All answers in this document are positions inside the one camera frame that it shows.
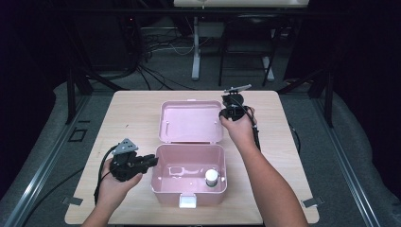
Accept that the grey metal bracket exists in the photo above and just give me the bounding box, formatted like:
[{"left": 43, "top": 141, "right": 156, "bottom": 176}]
[
  {"left": 301, "top": 196, "right": 324, "bottom": 208},
  {"left": 61, "top": 196, "right": 84, "bottom": 206}
]

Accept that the small white-capped bottle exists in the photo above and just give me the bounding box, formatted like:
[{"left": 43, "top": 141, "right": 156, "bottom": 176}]
[{"left": 204, "top": 168, "right": 219, "bottom": 187}]

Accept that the bundle of floor cables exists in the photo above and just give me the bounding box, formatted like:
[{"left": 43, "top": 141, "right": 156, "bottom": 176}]
[{"left": 119, "top": 18, "right": 197, "bottom": 93}]

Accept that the black chair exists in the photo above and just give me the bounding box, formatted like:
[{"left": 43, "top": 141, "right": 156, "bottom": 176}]
[{"left": 218, "top": 13, "right": 285, "bottom": 88}]

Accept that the black crossbar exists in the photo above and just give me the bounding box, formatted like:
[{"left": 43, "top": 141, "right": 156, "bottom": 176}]
[{"left": 46, "top": 8, "right": 316, "bottom": 16}]

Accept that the person's right hand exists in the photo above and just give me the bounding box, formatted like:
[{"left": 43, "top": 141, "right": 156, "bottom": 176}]
[{"left": 219, "top": 106, "right": 258, "bottom": 151}]

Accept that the person's left hand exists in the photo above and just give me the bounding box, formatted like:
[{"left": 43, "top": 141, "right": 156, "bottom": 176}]
[{"left": 96, "top": 158, "right": 144, "bottom": 206}]

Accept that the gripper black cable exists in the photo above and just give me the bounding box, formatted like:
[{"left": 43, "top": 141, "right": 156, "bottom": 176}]
[
  {"left": 93, "top": 145, "right": 120, "bottom": 206},
  {"left": 231, "top": 94, "right": 262, "bottom": 151}
]

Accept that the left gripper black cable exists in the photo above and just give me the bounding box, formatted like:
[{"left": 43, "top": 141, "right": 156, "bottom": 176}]
[{"left": 93, "top": 145, "right": 120, "bottom": 206}]

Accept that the black floor cable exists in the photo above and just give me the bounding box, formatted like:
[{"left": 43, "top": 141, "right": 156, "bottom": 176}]
[{"left": 22, "top": 168, "right": 84, "bottom": 227}]

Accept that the aluminium floor rail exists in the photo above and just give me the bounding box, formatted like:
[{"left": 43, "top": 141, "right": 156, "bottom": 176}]
[
  {"left": 4, "top": 94, "right": 93, "bottom": 227},
  {"left": 310, "top": 94, "right": 382, "bottom": 227}
]

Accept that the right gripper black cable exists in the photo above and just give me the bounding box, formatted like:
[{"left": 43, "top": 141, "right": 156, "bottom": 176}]
[{"left": 231, "top": 94, "right": 262, "bottom": 151}]

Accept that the white desk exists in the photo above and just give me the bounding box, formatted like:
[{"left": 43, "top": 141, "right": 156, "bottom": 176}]
[{"left": 173, "top": 0, "right": 311, "bottom": 82}]

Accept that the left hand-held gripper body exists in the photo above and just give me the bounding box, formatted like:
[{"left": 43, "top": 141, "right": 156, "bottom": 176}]
[{"left": 109, "top": 137, "right": 149, "bottom": 183}]

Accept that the black cable at table edge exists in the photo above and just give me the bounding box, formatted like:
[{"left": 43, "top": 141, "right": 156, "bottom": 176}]
[{"left": 288, "top": 122, "right": 302, "bottom": 154}]

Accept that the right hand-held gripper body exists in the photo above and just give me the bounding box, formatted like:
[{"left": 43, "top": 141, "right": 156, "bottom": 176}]
[{"left": 221, "top": 83, "right": 253, "bottom": 123}]

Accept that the black metal stand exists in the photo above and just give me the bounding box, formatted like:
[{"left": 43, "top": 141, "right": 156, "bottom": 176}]
[
  {"left": 64, "top": 18, "right": 131, "bottom": 126},
  {"left": 277, "top": 67, "right": 335, "bottom": 129}
]

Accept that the pink storage box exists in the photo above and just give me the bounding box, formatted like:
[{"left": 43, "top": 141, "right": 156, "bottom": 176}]
[{"left": 150, "top": 98, "right": 228, "bottom": 209}]

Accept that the dark equipment cabinet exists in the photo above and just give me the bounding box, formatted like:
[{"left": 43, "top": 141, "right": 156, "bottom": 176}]
[{"left": 72, "top": 15, "right": 140, "bottom": 72}]

